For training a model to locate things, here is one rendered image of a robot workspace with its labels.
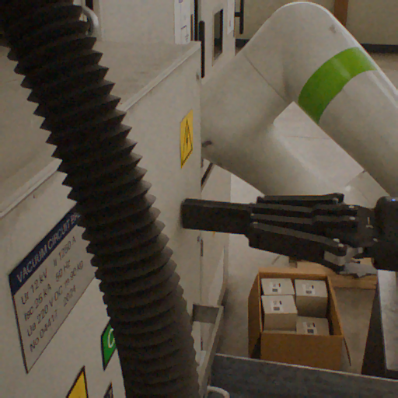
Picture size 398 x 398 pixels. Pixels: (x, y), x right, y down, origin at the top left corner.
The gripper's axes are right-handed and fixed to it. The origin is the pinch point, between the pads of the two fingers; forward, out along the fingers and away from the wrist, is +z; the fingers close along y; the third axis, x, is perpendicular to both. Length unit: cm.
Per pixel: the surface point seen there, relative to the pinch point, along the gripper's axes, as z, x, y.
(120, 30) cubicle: 21.7, 13.8, 32.9
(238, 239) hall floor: 25, -123, 207
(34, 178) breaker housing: 3.8, 16.4, -28.6
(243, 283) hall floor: 16, -123, 165
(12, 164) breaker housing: 6.2, 16.1, -26.5
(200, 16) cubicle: 22, 8, 95
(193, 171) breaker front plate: 3.8, 2.4, 6.0
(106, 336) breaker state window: 3.7, 1.4, -22.3
